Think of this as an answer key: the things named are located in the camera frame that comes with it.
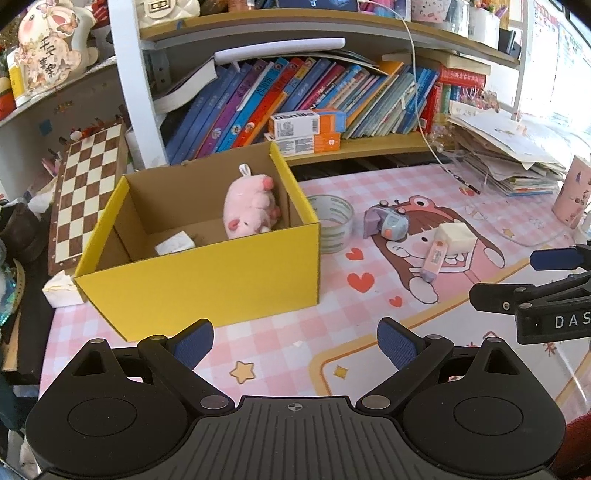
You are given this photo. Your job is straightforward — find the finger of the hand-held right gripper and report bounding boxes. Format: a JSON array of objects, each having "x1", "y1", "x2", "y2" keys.
[
  {"x1": 529, "y1": 244, "x2": 591, "y2": 272},
  {"x1": 468, "y1": 272, "x2": 591, "y2": 315}
]

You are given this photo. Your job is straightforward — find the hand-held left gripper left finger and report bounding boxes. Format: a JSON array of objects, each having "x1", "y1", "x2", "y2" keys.
[{"x1": 62, "y1": 318, "x2": 236, "y2": 416}]

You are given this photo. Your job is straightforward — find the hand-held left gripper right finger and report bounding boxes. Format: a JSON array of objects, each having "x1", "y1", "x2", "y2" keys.
[{"x1": 355, "y1": 318, "x2": 527, "y2": 415}]

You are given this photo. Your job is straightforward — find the yellow cardboard box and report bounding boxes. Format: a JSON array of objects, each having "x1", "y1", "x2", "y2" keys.
[{"x1": 74, "y1": 141, "x2": 321, "y2": 342}]

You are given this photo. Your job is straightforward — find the white charger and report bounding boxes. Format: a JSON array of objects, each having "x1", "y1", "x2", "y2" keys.
[{"x1": 154, "y1": 233, "x2": 195, "y2": 256}]

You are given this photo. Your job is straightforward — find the grey purple toy car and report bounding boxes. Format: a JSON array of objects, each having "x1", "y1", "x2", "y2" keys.
[{"x1": 363, "y1": 199, "x2": 410, "y2": 241}]

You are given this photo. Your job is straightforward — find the clear tape roll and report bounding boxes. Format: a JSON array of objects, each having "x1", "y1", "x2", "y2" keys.
[{"x1": 305, "y1": 194, "x2": 355, "y2": 256}]

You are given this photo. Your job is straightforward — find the pink plush pig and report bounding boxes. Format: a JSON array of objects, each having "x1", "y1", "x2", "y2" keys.
[{"x1": 223, "y1": 164, "x2": 282, "y2": 241}]

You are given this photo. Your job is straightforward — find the pink cup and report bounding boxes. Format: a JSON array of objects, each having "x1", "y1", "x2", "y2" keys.
[{"x1": 551, "y1": 154, "x2": 591, "y2": 229}]

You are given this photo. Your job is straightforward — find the pink correction tape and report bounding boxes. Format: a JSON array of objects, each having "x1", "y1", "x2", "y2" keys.
[{"x1": 419, "y1": 241, "x2": 450, "y2": 283}]

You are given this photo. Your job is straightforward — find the white eraser block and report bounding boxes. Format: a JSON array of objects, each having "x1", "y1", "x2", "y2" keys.
[{"x1": 434, "y1": 222, "x2": 477, "y2": 256}]

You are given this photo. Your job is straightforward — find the pink checked desk mat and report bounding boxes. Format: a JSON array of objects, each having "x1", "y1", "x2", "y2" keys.
[{"x1": 39, "y1": 161, "x2": 591, "y2": 416}]

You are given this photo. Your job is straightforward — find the black pen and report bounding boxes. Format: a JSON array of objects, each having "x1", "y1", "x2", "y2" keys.
[{"x1": 444, "y1": 166, "x2": 481, "y2": 195}]

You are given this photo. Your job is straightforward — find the stack of papers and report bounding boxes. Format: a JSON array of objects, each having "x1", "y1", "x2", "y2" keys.
[{"x1": 445, "y1": 102, "x2": 568, "y2": 198}]

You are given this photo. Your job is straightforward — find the white tissue pack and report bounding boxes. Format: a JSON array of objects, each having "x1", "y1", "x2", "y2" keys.
[{"x1": 41, "y1": 270, "x2": 86, "y2": 308}]

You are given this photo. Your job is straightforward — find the brown wooden chessboard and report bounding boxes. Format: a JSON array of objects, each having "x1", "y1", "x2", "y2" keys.
[{"x1": 47, "y1": 117, "x2": 129, "y2": 278}]

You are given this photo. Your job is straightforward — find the iridescent bag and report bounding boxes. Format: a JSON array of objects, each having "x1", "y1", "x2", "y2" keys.
[{"x1": 0, "y1": 258, "x2": 28, "y2": 324}]

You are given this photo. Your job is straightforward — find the dark brown bag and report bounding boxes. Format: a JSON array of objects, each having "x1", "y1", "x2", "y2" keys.
[{"x1": 0, "y1": 203, "x2": 42, "y2": 264}]

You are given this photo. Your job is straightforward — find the small black box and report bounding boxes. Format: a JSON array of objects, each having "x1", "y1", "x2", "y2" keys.
[{"x1": 499, "y1": 28, "x2": 522, "y2": 58}]

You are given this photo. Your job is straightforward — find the white orange carton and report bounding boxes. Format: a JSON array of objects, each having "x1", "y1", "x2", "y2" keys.
[
  {"x1": 264, "y1": 131, "x2": 342, "y2": 158},
  {"x1": 269, "y1": 108, "x2": 348, "y2": 139}
]

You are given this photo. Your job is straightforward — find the white pen cup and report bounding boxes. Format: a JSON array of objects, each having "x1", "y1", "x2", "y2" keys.
[{"x1": 468, "y1": 7, "x2": 501, "y2": 51}]

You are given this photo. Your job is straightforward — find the row of colourful books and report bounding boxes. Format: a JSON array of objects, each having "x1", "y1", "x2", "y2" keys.
[{"x1": 164, "y1": 55, "x2": 488, "y2": 164}]

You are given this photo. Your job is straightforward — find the grey pen cup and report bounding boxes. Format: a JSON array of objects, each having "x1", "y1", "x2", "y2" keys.
[{"x1": 445, "y1": 0, "x2": 471, "y2": 38}]

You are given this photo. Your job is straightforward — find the patterned pen cup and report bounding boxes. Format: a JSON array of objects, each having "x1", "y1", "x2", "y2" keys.
[{"x1": 410, "y1": 0, "x2": 451, "y2": 24}]

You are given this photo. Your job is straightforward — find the white bar lamp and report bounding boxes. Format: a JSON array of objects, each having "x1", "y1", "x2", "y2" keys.
[{"x1": 213, "y1": 38, "x2": 347, "y2": 65}]

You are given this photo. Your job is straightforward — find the yellow white cup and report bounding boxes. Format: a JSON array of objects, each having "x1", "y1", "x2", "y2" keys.
[{"x1": 7, "y1": 55, "x2": 28, "y2": 109}]

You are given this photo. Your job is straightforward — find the pink white decorative plaque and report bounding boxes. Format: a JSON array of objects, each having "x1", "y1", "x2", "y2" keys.
[{"x1": 14, "y1": 0, "x2": 95, "y2": 95}]

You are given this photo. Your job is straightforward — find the white quilted handbag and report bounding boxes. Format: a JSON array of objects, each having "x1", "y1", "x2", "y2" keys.
[{"x1": 134, "y1": 0, "x2": 201, "y2": 21}]

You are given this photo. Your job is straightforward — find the black tablet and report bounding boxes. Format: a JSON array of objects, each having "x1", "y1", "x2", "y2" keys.
[{"x1": 277, "y1": 0, "x2": 360, "y2": 12}]

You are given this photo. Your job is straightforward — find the pearl bead string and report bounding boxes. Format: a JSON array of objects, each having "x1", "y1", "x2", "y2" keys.
[{"x1": 427, "y1": 124, "x2": 455, "y2": 151}]

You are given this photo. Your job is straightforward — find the white cable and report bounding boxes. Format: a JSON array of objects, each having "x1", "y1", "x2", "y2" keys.
[{"x1": 392, "y1": 4, "x2": 462, "y2": 176}]

